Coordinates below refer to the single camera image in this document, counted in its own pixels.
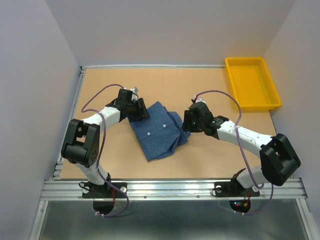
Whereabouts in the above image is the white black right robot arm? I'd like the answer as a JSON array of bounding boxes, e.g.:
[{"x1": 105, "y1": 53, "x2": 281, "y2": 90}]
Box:
[{"x1": 182, "y1": 101, "x2": 301, "y2": 195}]

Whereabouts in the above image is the yellow plastic bin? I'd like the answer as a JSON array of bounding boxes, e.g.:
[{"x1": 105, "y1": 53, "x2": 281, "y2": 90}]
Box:
[{"x1": 225, "y1": 57, "x2": 282, "y2": 112}]

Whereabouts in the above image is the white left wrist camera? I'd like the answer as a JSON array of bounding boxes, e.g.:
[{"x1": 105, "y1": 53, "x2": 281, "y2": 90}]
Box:
[{"x1": 129, "y1": 87, "x2": 139, "y2": 101}]

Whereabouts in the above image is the blue checked long sleeve shirt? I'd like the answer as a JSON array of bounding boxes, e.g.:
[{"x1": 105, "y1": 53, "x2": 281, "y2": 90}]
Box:
[{"x1": 129, "y1": 101, "x2": 191, "y2": 162}]

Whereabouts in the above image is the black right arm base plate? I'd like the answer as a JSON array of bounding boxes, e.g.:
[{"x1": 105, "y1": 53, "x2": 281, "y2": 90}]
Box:
[{"x1": 211, "y1": 181, "x2": 260, "y2": 198}]

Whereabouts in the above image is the aluminium front rail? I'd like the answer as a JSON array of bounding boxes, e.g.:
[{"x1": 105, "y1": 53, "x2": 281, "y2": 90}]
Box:
[{"x1": 40, "y1": 178, "x2": 308, "y2": 202}]

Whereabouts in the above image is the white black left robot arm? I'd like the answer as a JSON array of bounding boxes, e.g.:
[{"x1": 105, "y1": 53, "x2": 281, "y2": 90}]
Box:
[{"x1": 60, "y1": 86, "x2": 150, "y2": 198}]

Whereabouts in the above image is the aluminium left side rail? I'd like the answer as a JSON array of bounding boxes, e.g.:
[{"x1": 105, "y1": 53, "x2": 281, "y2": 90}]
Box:
[{"x1": 49, "y1": 67, "x2": 86, "y2": 181}]

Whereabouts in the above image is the aluminium back rail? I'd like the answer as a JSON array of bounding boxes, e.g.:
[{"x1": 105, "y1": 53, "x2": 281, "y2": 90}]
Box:
[{"x1": 80, "y1": 64, "x2": 225, "y2": 70}]

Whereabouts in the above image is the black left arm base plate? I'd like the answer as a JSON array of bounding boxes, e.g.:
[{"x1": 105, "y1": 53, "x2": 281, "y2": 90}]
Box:
[{"x1": 82, "y1": 181, "x2": 128, "y2": 200}]

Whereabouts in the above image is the aluminium rail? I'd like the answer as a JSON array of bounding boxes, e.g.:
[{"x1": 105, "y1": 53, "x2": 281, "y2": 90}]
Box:
[
  {"x1": 40, "y1": 178, "x2": 308, "y2": 202},
  {"x1": 80, "y1": 64, "x2": 225, "y2": 70},
  {"x1": 49, "y1": 67, "x2": 86, "y2": 181}
]

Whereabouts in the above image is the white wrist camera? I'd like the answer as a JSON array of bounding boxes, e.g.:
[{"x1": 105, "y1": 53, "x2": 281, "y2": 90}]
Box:
[
  {"x1": 191, "y1": 95, "x2": 206, "y2": 104},
  {"x1": 129, "y1": 87, "x2": 139, "y2": 101}
]

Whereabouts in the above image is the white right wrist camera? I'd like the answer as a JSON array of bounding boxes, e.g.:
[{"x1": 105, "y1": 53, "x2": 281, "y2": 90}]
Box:
[{"x1": 191, "y1": 95, "x2": 206, "y2": 104}]

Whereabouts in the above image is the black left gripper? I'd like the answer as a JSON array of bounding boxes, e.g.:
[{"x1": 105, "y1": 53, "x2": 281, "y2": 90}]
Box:
[{"x1": 126, "y1": 98, "x2": 150, "y2": 123}]

